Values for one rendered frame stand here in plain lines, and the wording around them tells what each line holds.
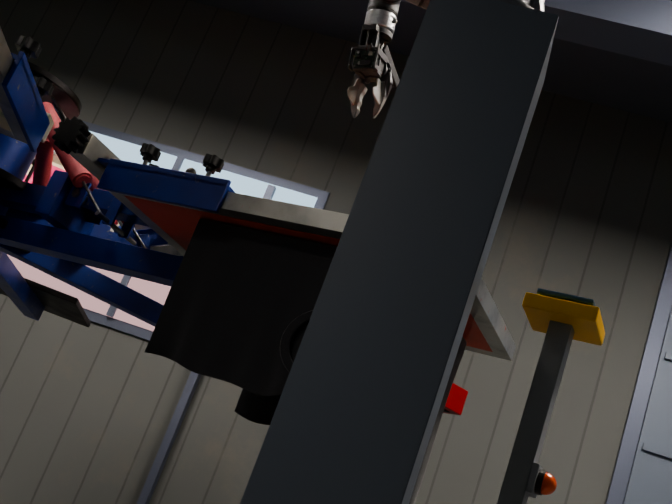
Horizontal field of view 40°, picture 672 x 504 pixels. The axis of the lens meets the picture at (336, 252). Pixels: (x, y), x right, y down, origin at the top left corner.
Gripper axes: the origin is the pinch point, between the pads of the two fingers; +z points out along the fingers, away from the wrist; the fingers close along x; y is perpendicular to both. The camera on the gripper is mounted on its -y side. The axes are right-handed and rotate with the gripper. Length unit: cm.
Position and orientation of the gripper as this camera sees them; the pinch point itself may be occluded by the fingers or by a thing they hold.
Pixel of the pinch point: (366, 113)
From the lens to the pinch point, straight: 220.0
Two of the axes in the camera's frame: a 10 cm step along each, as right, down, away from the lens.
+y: -4.3, -2.6, -8.7
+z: -1.9, 9.6, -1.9
